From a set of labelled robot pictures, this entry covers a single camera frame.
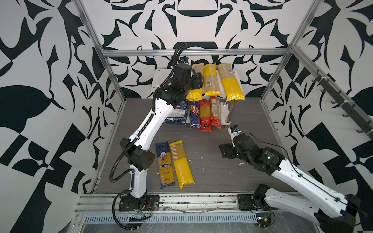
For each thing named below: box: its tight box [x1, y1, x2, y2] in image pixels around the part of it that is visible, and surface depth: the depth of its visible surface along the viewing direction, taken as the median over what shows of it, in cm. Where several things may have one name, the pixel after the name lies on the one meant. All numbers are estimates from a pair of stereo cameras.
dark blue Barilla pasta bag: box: [165, 100, 188, 126], surface depth 96 cm
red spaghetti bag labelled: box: [210, 95, 222, 130], surface depth 100 cm
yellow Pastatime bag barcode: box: [216, 64, 246, 101], surface depth 79 cm
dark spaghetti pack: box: [155, 141, 176, 190], surface depth 86 cm
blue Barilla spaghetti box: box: [188, 100, 202, 129], surface depth 101 cm
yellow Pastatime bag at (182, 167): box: [169, 139, 196, 190], surface depth 87 cm
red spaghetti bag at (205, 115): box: [199, 99, 213, 133], surface depth 101 cm
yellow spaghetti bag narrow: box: [203, 63, 222, 97], surface depth 79 cm
